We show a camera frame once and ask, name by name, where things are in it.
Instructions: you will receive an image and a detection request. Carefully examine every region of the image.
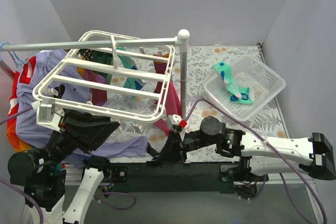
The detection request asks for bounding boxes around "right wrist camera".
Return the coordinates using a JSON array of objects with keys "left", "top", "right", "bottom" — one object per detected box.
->
[{"left": 166, "top": 114, "right": 188, "bottom": 131}]

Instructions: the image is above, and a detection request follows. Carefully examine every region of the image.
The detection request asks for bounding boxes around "lavender shirt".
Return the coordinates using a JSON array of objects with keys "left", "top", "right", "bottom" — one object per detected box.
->
[{"left": 15, "top": 50, "right": 148, "bottom": 158}]

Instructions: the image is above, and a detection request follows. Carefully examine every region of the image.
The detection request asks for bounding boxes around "teal patterned sock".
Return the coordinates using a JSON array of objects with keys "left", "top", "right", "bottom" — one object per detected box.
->
[{"left": 212, "top": 61, "right": 255, "bottom": 104}]

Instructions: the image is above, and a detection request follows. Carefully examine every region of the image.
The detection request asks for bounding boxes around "white sock drying hanger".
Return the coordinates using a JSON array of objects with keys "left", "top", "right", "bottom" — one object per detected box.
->
[{"left": 31, "top": 30, "right": 176, "bottom": 124}]

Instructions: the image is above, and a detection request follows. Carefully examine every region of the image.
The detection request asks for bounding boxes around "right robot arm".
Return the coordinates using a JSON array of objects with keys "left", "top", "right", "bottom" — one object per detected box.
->
[{"left": 146, "top": 115, "right": 335, "bottom": 181}]

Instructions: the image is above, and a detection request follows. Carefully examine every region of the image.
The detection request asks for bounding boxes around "floral table mat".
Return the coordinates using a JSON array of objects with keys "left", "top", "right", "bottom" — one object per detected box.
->
[{"left": 108, "top": 47, "right": 290, "bottom": 167}]

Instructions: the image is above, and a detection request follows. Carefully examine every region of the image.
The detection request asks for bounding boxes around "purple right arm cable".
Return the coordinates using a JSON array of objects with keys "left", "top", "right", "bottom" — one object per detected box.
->
[{"left": 185, "top": 98, "right": 328, "bottom": 224}]

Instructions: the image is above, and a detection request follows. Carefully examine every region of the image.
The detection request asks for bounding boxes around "pink sock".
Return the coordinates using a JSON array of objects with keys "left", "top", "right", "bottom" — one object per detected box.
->
[{"left": 154, "top": 81, "right": 182, "bottom": 136}]

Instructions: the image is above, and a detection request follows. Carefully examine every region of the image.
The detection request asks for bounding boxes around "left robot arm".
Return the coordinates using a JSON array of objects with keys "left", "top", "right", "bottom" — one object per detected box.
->
[{"left": 7, "top": 110, "right": 120, "bottom": 223}]

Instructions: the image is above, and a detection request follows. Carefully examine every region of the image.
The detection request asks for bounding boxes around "grey clothes rack stand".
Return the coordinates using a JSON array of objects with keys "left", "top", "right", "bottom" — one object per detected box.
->
[{"left": 1, "top": 29, "right": 190, "bottom": 122}]

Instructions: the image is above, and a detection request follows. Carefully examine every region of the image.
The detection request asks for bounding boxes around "blue wire hanger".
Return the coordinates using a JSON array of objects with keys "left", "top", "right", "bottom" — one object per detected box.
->
[{"left": 1, "top": 42, "right": 24, "bottom": 70}]

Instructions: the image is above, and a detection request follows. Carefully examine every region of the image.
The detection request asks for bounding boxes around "white plastic basket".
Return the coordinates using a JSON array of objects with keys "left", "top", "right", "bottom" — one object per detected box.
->
[{"left": 204, "top": 56, "right": 286, "bottom": 122}]

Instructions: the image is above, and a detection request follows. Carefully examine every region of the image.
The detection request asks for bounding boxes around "red rainbow garment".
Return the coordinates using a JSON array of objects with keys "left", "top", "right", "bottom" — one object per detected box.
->
[{"left": 6, "top": 56, "right": 36, "bottom": 152}]

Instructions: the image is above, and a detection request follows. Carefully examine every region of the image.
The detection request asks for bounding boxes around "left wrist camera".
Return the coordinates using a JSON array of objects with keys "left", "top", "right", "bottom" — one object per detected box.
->
[{"left": 31, "top": 98, "right": 64, "bottom": 132}]

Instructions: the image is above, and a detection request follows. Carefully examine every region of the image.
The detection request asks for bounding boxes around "dark green sock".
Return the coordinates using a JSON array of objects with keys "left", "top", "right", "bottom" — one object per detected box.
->
[{"left": 92, "top": 50, "right": 113, "bottom": 65}]

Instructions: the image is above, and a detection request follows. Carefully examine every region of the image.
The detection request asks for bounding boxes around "magenta purple sock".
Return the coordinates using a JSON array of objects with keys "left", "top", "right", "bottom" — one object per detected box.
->
[{"left": 83, "top": 70, "right": 112, "bottom": 106}]

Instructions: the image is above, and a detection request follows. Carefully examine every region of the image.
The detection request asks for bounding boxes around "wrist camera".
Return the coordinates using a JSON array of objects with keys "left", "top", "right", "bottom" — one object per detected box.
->
[
  {"left": 31, "top": 98, "right": 64, "bottom": 132},
  {"left": 166, "top": 114, "right": 188, "bottom": 131}
]

